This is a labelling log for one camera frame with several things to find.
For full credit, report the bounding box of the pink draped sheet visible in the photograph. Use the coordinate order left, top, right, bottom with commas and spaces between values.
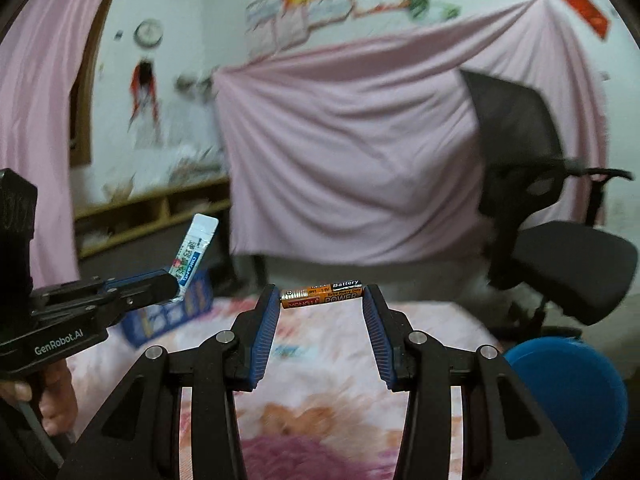
212, 0, 608, 267

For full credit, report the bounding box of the orange battery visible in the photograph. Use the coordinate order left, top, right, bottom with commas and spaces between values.
280, 279, 363, 310

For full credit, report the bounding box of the black office chair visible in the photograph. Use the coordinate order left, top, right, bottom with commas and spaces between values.
459, 69, 640, 341

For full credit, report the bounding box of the pile of papers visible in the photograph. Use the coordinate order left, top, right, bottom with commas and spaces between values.
170, 145, 226, 181

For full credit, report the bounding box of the pink curtain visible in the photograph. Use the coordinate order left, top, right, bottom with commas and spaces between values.
0, 0, 126, 291

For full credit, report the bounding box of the white sachet with blue label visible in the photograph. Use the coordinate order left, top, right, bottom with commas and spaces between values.
170, 214, 219, 288

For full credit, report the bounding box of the blue cardboard box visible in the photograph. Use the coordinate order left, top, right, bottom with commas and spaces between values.
120, 267, 213, 348

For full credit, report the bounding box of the round wall clock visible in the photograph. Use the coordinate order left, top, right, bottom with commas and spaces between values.
134, 19, 164, 47

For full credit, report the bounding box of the wooden frame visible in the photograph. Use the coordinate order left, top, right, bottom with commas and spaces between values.
69, 60, 94, 168

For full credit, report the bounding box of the floral pink tablecloth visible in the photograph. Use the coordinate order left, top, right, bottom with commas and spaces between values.
65, 295, 506, 480

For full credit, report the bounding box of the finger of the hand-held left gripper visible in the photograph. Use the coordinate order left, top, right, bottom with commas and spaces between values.
34, 275, 180, 328
32, 269, 168, 311

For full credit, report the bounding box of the person's left hand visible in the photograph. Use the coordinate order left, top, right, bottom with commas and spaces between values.
0, 360, 78, 436

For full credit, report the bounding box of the red figure wall poster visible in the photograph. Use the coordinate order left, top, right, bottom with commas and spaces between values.
129, 59, 164, 151

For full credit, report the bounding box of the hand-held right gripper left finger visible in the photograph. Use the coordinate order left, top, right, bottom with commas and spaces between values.
55, 284, 282, 480

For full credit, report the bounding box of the red wall paper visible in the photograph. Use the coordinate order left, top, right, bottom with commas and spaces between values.
561, 0, 612, 40

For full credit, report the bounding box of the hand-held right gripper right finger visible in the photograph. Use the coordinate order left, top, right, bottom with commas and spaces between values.
361, 284, 583, 480

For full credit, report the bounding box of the wooden shelf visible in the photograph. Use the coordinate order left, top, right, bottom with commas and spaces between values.
75, 175, 233, 261

